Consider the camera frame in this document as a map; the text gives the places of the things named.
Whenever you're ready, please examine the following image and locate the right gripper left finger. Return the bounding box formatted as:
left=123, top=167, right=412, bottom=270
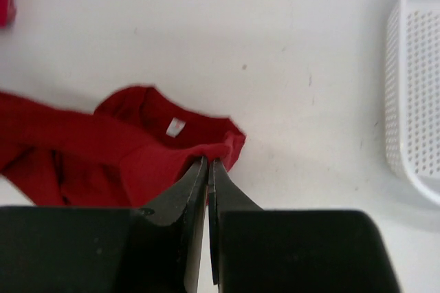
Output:
left=1, top=158, right=208, bottom=292

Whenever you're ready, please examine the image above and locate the white perforated plastic basket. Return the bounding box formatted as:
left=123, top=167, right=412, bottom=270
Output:
left=384, top=0, right=439, bottom=204

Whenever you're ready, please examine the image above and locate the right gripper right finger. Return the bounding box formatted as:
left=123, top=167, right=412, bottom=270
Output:
left=208, top=160, right=401, bottom=292

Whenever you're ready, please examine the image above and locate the dark red t-shirt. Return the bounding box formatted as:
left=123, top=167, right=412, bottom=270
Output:
left=1, top=86, right=245, bottom=207

